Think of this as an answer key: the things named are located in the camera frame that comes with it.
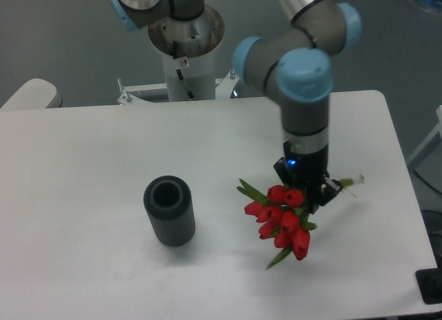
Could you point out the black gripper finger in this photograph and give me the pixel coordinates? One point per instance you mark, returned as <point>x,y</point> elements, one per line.
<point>324,192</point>

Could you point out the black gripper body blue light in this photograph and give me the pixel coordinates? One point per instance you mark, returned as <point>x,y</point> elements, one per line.
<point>302,171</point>

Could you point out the red tulip bouquet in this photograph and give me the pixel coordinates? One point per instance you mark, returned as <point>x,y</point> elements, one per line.
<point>283,213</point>

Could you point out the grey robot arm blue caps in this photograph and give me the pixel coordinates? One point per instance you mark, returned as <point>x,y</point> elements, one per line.
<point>293,70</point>

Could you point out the black box at table edge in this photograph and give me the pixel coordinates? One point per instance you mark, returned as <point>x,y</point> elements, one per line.
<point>429,283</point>

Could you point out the dark grey ribbed vase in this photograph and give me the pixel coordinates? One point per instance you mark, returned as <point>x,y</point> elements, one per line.
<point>168,204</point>

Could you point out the beige chair seat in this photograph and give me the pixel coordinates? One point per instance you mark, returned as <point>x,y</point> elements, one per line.
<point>34,94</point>

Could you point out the white metal base frame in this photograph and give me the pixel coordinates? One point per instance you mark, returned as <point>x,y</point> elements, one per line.
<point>225,89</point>

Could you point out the white furniture frame right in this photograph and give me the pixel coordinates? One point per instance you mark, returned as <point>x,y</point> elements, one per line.
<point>430,142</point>

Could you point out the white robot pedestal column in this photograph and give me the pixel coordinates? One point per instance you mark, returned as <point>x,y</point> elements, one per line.
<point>188,50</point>

